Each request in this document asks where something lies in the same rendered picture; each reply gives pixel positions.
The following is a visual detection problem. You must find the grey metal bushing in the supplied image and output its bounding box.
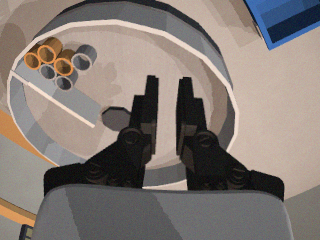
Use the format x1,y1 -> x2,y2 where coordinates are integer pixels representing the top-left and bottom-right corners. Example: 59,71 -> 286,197
39,62 -> 58,81
71,44 -> 97,72
55,69 -> 78,92

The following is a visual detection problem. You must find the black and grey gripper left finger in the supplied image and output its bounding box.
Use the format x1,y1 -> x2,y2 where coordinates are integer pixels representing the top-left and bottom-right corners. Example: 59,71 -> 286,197
44,75 -> 159,197

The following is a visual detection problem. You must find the bronze bushing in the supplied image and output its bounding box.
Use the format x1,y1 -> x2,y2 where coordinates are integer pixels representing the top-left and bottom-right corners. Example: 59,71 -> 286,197
24,44 -> 43,70
54,49 -> 75,76
37,37 -> 63,64

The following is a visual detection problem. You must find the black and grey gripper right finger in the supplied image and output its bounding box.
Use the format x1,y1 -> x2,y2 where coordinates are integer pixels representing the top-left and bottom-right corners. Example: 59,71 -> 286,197
176,77 -> 285,202

